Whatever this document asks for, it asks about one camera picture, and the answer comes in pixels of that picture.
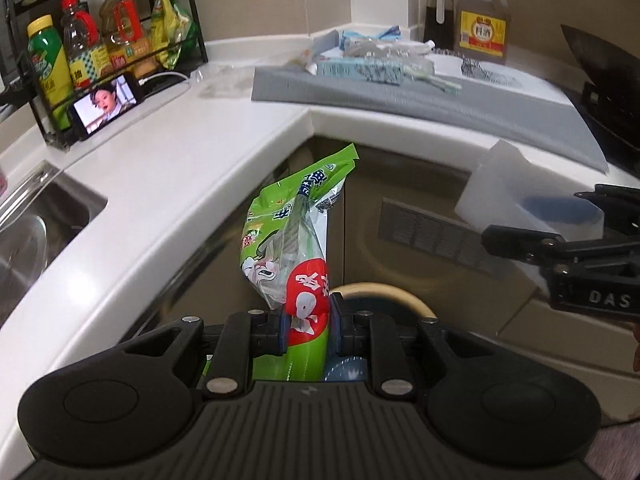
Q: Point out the white translucent wrapper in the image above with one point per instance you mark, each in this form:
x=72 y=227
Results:
x=500 y=185

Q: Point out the green yellow plastic bottle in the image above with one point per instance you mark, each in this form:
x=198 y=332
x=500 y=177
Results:
x=47 y=65

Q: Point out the person's pink clothing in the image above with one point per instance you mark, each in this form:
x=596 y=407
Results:
x=615 y=455

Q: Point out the green snack bag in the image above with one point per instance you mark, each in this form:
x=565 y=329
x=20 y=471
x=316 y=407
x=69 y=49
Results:
x=272 y=210

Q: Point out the white green stick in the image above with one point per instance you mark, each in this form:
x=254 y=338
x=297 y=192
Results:
x=435 y=82

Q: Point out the yellow green seasoning bag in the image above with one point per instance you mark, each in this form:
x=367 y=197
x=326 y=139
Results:
x=167 y=30

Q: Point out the grey ribbed mat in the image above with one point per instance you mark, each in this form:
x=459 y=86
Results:
x=400 y=100

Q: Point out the dark sauce bottle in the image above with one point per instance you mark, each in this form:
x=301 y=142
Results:
x=440 y=25

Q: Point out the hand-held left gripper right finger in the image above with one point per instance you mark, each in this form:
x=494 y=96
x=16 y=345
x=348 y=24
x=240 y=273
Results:
x=336 y=330

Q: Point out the metal bowl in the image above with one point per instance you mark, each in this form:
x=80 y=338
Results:
x=20 y=255

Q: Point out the stainless steel sink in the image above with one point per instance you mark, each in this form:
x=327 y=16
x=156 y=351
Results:
x=60 y=220

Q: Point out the cream rimmed trash bin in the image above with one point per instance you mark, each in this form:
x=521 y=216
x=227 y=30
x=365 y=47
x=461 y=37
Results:
x=380 y=287

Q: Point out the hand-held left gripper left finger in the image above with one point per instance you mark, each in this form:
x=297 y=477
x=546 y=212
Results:
x=284 y=335

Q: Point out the blue white patterned packet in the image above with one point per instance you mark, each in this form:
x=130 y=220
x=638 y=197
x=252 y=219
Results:
x=370 y=70

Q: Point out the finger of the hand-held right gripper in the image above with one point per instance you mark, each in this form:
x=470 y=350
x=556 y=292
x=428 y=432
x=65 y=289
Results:
x=520 y=242
x=620 y=197

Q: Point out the clear bottle red cap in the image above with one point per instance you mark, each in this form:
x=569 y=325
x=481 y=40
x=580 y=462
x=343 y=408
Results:
x=82 y=55

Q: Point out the amber bottle yellow label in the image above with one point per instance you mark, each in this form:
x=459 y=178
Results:
x=482 y=30

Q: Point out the black smartphone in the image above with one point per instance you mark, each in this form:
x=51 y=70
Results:
x=107 y=105

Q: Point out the clear plastic wrap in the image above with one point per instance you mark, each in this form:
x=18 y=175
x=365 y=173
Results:
x=390 y=50

